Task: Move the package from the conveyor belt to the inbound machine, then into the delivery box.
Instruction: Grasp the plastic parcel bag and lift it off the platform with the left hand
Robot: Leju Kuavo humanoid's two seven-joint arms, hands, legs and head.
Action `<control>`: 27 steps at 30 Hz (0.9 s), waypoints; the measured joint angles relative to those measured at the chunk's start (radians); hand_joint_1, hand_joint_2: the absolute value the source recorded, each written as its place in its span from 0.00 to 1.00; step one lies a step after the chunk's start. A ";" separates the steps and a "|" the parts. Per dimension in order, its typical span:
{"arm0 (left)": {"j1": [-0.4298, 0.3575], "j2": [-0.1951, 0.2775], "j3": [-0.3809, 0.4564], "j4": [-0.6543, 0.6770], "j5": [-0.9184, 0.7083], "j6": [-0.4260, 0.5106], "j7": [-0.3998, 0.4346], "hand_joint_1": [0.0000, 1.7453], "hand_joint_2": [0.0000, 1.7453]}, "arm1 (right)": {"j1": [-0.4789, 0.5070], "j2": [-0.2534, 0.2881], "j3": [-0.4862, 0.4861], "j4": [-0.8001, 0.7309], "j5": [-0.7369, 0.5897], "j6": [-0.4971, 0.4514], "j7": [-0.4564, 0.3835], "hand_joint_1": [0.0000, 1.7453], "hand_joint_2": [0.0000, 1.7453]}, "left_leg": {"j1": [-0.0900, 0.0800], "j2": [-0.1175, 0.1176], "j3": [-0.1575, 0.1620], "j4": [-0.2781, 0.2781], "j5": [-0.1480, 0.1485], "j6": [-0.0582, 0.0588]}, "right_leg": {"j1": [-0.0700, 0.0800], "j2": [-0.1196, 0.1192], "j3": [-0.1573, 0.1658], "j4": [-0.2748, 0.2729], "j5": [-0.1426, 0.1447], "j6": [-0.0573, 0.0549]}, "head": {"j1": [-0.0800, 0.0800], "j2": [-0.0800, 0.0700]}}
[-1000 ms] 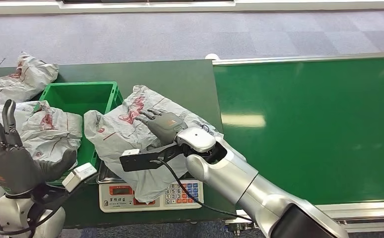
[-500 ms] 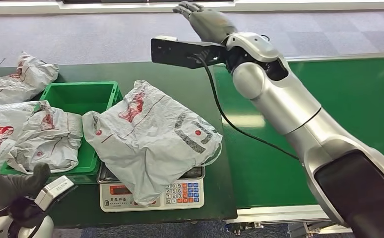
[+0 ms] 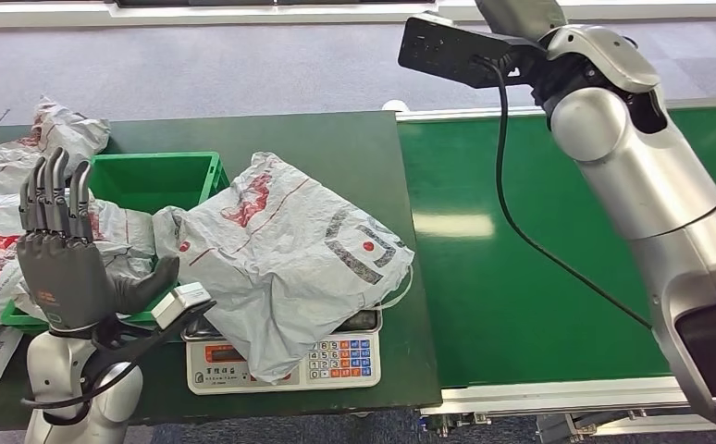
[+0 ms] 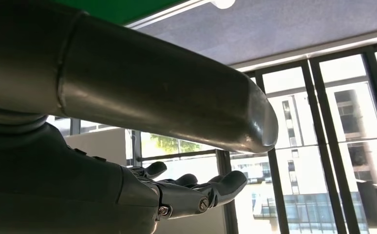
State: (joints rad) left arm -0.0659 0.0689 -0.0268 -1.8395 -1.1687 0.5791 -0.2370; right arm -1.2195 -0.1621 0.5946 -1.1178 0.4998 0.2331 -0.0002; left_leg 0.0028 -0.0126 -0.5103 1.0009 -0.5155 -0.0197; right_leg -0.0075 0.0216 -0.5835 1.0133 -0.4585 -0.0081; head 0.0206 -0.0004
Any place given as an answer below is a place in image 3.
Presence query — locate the black box device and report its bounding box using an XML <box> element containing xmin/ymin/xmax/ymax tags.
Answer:
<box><xmin>397</xmin><ymin>12</ymin><xmax>546</xmax><ymax>91</ymax></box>

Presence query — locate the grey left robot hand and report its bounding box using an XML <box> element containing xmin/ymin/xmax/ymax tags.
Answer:
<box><xmin>16</xmin><ymin>146</ymin><xmax>180</xmax><ymax>337</ymax></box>

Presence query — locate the long black cable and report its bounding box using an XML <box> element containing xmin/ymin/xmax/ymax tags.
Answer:
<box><xmin>471</xmin><ymin>55</ymin><xmax>655</xmax><ymax>332</ymax></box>

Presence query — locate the crumpled grey package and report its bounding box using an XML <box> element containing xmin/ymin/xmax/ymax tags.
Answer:
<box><xmin>0</xmin><ymin>96</ymin><xmax>112</xmax><ymax>199</ymax></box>

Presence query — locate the green conveyor belt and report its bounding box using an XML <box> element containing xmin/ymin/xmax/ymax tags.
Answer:
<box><xmin>397</xmin><ymin>105</ymin><xmax>716</xmax><ymax>390</ymax></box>

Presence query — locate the white electronic scale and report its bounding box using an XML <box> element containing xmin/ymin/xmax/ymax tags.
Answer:
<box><xmin>181</xmin><ymin>309</ymin><xmax>384</xmax><ymax>397</ymax></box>

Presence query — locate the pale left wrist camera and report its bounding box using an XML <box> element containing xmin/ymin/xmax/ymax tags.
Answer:
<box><xmin>150</xmin><ymin>281</ymin><xmax>214</xmax><ymax>330</ymax></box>

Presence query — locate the aluminium conveyor frame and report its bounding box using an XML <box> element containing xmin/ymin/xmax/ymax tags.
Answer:
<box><xmin>382</xmin><ymin>94</ymin><xmax>716</xmax><ymax>444</ymax></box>

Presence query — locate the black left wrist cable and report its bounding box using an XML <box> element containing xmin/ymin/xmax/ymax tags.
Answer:
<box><xmin>20</xmin><ymin>299</ymin><xmax>218</xmax><ymax>427</ymax></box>

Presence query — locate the green plastic crate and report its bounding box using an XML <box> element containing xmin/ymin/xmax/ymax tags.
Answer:
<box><xmin>0</xmin><ymin>152</ymin><xmax>231</xmax><ymax>329</ymax></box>

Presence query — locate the grey package with square print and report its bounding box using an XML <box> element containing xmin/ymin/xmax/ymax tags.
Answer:
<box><xmin>152</xmin><ymin>152</ymin><xmax>415</xmax><ymax>386</ymax></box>

